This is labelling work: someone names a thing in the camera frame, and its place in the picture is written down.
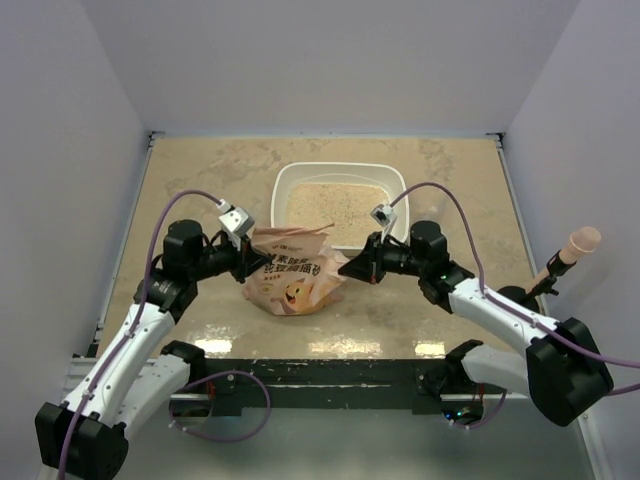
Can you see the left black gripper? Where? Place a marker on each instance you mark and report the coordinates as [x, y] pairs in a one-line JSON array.
[[247, 260]]

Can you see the beige litter scoop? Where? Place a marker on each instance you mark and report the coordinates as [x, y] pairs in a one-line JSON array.
[[580, 243]]

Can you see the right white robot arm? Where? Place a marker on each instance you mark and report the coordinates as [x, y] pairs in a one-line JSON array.
[[553, 363]]

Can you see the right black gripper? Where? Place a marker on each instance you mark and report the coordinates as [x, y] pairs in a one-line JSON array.
[[369, 264]]

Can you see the black scoop stand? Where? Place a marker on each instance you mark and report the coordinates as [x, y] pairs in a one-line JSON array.
[[518, 295]]

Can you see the wrist white camera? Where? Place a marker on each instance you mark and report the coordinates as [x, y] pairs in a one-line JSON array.
[[386, 217], [235, 222]]

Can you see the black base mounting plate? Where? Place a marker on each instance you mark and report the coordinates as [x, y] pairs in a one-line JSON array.
[[421, 386]]

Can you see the orange cat litter bag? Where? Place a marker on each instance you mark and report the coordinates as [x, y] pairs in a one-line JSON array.
[[303, 276]]

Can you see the clear plastic tube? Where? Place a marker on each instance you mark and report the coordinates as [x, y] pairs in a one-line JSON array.
[[436, 206]]

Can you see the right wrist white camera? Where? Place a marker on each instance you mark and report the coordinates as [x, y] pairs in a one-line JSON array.
[[386, 217]]

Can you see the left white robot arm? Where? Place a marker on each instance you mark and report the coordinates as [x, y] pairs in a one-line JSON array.
[[88, 434]]

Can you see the white litter box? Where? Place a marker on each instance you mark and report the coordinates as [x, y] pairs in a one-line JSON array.
[[337, 195]]

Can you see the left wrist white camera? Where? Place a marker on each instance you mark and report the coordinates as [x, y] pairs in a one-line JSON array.
[[235, 222]]

